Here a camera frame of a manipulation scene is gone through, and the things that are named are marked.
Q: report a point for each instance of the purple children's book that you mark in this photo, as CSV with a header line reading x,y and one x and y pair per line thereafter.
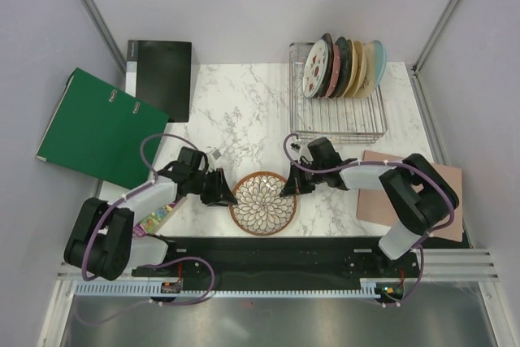
x,y
156,219

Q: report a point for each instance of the cream plate in rack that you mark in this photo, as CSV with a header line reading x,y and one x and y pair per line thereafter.
x,y
368,85
360,70

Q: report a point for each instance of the left aluminium frame post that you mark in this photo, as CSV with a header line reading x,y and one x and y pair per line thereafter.
x,y
104,32

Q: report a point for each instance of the pink cutting board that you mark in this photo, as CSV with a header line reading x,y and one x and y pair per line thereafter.
x,y
374,206

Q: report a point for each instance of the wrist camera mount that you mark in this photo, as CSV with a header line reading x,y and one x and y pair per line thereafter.
x,y
300,151
214,155

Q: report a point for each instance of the right aluminium frame post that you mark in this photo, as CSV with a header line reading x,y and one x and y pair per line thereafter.
x,y
440,25

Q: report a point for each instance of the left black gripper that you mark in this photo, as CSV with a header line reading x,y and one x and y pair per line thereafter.
x,y
221,193

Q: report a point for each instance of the green ring binder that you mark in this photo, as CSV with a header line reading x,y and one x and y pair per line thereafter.
x,y
97,129

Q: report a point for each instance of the white strawberry pattern plate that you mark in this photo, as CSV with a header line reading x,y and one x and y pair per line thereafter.
x,y
315,68

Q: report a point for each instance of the brown floral pattern plate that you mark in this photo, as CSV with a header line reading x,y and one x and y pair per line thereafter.
x,y
260,210

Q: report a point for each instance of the light blue plate in rack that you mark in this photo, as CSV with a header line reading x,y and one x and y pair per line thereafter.
x,y
380,61

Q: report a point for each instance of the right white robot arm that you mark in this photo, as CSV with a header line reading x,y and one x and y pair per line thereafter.
x,y
419,195

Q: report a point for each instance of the aluminium frame post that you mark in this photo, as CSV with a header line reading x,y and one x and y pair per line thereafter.
x,y
104,32
440,25

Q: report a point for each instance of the dark teal plate in rack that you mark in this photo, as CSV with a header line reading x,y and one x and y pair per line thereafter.
x,y
346,64

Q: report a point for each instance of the wire dish rack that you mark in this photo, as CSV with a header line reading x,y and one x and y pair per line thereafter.
x,y
343,120

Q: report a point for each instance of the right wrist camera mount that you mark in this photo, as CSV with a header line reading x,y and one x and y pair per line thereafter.
x,y
300,151

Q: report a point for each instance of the white slotted cable duct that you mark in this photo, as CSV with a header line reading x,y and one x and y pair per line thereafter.
x,y
157,288

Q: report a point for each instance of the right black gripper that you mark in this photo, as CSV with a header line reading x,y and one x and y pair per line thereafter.
x,y
295,185

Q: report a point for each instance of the black binder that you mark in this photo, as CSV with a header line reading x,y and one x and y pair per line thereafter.
x,y
159,73

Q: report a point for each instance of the aluminium front rail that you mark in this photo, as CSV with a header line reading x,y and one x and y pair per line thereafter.
x,y
441,265

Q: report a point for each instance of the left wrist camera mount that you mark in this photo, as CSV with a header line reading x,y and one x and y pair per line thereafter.
x,y
214,155

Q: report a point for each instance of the pink polka dot plate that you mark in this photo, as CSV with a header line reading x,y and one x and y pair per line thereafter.
x,y
335,72

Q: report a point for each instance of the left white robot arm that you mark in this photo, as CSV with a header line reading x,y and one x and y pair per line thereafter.
x,y
102,244

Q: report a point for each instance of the black rimmed beige plate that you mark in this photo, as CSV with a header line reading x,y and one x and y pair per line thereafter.
x,y
328,69

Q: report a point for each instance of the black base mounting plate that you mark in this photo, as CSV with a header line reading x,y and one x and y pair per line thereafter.
x,y
271,262

